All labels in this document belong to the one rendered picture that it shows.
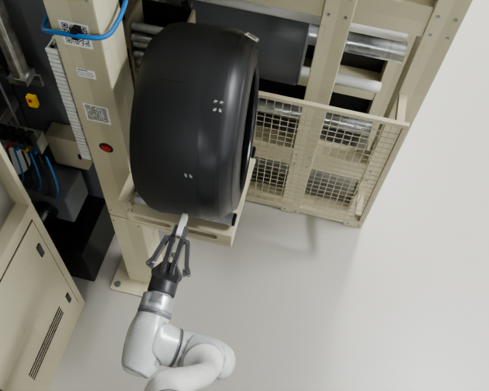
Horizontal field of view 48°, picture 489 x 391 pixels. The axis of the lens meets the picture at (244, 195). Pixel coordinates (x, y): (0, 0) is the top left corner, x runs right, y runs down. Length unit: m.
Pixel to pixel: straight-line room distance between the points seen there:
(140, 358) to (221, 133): 0.59
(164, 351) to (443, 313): 1.68
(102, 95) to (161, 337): 0.66
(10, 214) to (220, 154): 0.79
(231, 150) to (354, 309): 1.47
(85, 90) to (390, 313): 1.78
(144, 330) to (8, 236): 0.62
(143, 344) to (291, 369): 1.22
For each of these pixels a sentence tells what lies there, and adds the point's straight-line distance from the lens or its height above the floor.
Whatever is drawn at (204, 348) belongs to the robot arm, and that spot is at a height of 1.07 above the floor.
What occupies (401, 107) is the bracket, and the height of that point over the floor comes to 0.98.
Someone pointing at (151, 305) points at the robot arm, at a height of 1.09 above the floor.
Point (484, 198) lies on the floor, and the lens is 3.22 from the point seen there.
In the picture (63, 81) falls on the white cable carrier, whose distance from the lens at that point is 1.60.
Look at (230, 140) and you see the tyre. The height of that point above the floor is 1.35.
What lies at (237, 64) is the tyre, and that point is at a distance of 1.43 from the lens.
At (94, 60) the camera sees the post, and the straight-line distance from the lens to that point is 1.46.
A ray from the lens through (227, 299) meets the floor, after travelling 2.62.
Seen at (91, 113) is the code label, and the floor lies 1.22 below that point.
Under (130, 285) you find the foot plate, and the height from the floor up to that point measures 0.01.
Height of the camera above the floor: 2.44
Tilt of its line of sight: 58 degrees down
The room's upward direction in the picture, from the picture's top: 6 degrees clockwise
